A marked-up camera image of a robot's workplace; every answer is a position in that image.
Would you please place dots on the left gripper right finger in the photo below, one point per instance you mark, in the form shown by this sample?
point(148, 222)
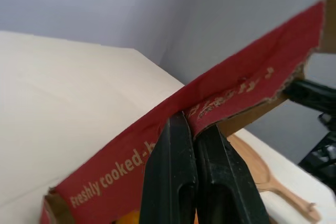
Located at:
point(225, 182)

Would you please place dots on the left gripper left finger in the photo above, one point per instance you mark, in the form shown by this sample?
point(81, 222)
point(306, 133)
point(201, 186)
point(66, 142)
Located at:
point(170, 171)

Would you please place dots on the red cardboard pizza box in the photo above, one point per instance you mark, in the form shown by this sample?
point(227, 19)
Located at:
point(231, 77)

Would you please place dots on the wooden pizza peel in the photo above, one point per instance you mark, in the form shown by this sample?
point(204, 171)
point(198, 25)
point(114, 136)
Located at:
point(265, 169)

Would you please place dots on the black chair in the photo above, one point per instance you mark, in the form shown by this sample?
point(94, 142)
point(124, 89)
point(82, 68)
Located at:
point(315, 119)

